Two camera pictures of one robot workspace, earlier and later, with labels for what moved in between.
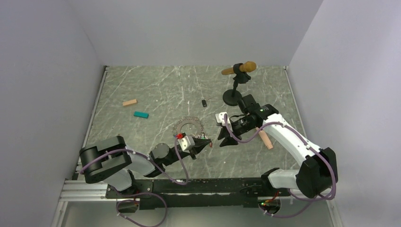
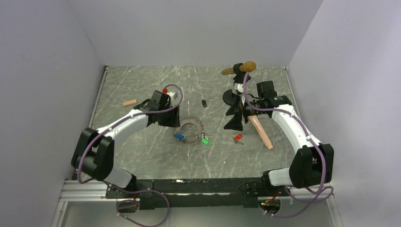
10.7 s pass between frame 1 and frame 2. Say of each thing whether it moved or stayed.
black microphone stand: stayed
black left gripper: moved
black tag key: stayed
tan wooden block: stayed
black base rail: stayed
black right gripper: moved
